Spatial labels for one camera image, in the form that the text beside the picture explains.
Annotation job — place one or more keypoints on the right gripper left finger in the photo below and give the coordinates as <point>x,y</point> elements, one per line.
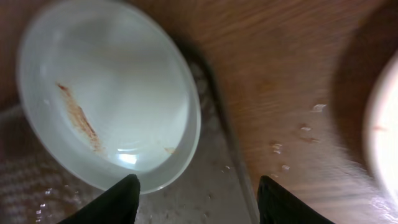
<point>117,205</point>

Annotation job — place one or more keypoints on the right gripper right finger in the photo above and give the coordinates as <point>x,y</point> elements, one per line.
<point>278,206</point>

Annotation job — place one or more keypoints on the white plate top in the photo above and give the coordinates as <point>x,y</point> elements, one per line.
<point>108,93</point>

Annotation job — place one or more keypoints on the brown tray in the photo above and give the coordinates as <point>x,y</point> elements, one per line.
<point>215,187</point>

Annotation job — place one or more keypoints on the white plate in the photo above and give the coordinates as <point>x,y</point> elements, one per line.
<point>108,93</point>
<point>380,130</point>

